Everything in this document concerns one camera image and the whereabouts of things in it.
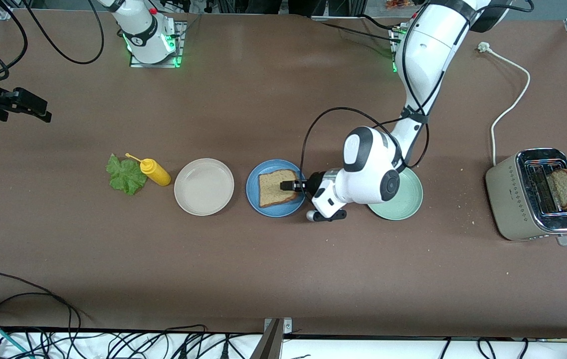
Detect thin black right gripper cable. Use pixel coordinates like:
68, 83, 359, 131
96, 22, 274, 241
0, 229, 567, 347
0, 0, 29, 81

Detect green lettuce leaf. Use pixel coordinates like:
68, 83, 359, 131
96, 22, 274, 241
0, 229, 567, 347
106, 154, 148, 196

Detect blue plate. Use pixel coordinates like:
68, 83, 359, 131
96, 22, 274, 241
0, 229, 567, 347
246, 159, 308, 218

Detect pale green plate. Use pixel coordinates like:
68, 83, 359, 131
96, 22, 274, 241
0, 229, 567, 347
367, 167, 424, 220

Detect aluminium profile bracket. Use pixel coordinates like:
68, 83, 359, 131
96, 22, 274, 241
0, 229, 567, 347
249, 318, 294, 359

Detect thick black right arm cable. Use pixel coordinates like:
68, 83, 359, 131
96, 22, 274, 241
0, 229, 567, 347
20, 0, 104, 65

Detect black cables along table edge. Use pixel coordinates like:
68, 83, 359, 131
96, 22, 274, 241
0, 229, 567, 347
313, 15, 403, 43

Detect black looped floor cable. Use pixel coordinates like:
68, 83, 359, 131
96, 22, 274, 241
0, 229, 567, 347
0, 272, 84, 359

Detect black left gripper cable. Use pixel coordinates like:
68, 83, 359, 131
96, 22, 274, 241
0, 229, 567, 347
299, 107, 431, 173

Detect yellow mustard squeeze bottle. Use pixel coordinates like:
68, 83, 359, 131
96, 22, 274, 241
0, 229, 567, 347
125, 153, 172, 187

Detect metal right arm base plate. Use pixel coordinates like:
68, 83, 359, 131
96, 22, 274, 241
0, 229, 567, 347
129, 21, 187, 68

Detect beige chrome two-slot toaster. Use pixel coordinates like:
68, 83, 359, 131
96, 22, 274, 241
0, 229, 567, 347
485, 148, 567, 246

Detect white toaster power cord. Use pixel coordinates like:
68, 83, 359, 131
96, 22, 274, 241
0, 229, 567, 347
478, 42, 532, 166

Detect brown toast slice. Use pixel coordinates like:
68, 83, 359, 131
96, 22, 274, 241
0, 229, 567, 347
258, 170, 301, 208
547, 169, 567, 210

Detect beige plate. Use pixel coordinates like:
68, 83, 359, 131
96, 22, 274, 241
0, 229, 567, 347
174, 158, 235, 216

